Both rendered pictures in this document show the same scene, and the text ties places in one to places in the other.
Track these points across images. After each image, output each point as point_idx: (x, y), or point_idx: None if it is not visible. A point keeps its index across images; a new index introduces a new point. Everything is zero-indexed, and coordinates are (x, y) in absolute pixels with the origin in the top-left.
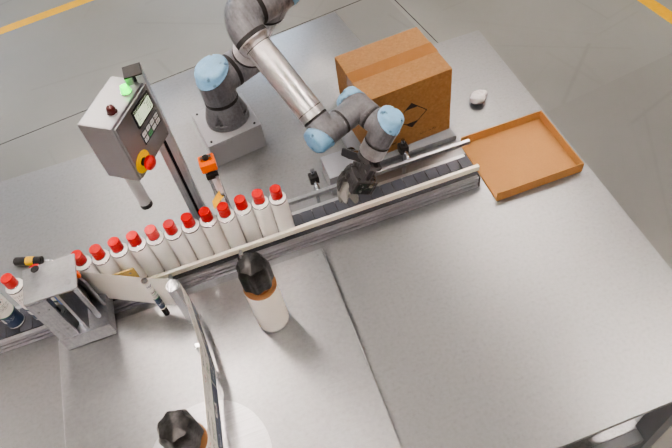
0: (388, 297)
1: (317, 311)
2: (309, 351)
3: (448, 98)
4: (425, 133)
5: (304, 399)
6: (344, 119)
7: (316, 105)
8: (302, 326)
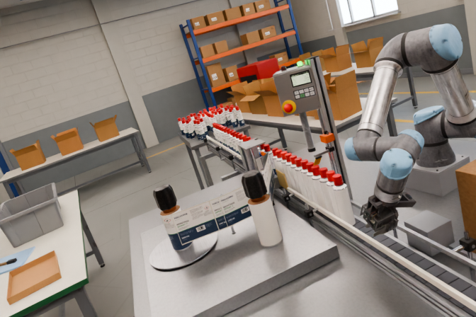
0: (308, 303)
1: (278, 258)
2: (247, 263)
3: None
4: None
5: (213, 270)
6: (374, 143)
7: (367, 123)
8: (265, 255)
